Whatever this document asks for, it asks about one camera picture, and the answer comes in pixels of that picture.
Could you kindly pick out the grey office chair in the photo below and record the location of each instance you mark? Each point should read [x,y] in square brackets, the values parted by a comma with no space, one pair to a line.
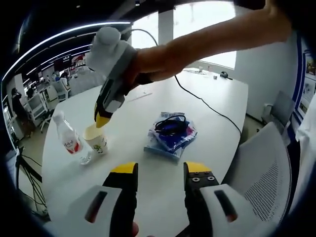
[280,108]

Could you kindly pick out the person's right hand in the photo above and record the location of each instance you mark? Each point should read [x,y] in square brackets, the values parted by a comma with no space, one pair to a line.
[143,66]

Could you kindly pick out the white mesh office chair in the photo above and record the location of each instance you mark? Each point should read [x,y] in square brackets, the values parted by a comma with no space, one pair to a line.
[261,168]

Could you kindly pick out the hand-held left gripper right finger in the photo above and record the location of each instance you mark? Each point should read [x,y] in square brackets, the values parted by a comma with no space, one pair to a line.
[197,182]

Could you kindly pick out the clear plastic bottle red label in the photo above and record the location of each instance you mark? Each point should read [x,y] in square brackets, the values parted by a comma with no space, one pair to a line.
[71,143]

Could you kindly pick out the person's left hand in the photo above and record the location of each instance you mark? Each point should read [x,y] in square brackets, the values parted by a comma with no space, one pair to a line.
[134,229]

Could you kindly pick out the small black table device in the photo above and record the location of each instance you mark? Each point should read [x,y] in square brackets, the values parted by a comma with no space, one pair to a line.
[225,75]

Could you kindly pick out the white round tabletop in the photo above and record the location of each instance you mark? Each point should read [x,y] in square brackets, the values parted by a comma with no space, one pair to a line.
[123,148]

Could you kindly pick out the blue framed wall poster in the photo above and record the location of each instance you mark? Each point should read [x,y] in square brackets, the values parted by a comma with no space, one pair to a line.
[307,81]

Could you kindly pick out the light blue wipes packet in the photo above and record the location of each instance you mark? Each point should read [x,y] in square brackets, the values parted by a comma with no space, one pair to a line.
[163,154]

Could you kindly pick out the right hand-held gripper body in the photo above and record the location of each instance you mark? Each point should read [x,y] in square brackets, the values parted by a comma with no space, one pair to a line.
[111,56]

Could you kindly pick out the white background office chair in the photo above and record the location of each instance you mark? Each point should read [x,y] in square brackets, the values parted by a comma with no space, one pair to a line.
[37,106]

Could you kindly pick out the black tripod stand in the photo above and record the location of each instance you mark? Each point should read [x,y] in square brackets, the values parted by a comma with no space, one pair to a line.
[29,177]

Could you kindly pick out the blue flowered tissue packet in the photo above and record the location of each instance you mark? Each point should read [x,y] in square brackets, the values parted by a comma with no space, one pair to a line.
[182,138]

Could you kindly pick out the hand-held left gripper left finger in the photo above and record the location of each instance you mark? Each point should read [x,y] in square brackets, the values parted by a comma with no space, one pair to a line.
[123,182]

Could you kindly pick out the white paper cup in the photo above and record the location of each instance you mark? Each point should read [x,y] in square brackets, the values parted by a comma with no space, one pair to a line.
[97,143]

